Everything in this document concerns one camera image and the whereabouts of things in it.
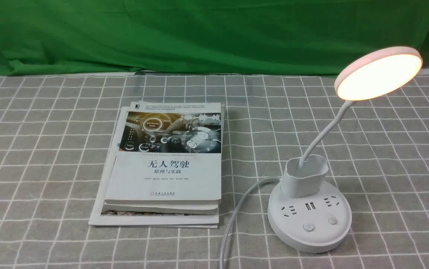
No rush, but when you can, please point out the white desk lamp with sockets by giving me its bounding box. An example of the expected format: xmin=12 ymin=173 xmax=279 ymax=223
xmin=268 ymin=46 xmax=423 ymax=254

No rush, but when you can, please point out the white autonomous driving book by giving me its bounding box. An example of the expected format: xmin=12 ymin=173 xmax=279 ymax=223
xmin=105 ymin=102 xmax=224 ymax=204

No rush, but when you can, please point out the white magazine under books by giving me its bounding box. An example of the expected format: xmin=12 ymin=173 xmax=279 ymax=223
xmin=89 ymin=102 xmax=225 ymax=228

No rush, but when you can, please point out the green backdrop cloth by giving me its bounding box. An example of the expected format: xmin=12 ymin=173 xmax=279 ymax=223
xmin=0 ymin=0 xmax=429 ymax=76

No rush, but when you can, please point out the grey checked tablecloth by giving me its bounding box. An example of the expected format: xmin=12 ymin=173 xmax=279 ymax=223
xmin=0 ymin=75 xmax=429 ymax=269

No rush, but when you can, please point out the white lamp power cable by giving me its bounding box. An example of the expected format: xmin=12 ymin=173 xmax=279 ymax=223
xmin=220 ymin=177 xmax=281 ymax=269

